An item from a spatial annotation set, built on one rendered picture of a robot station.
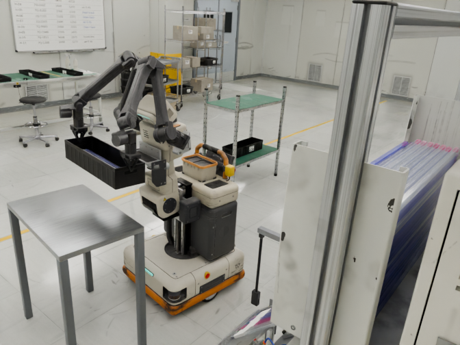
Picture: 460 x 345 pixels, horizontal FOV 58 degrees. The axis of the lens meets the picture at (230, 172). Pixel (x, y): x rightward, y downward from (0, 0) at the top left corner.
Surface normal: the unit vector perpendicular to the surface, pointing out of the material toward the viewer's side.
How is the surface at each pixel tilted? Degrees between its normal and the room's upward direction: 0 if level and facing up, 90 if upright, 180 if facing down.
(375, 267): 90
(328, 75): 90
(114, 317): 0
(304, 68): 90
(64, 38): 90
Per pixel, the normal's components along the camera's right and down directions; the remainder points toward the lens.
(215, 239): 0.69, 0.30
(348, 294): -0.63, 0.26
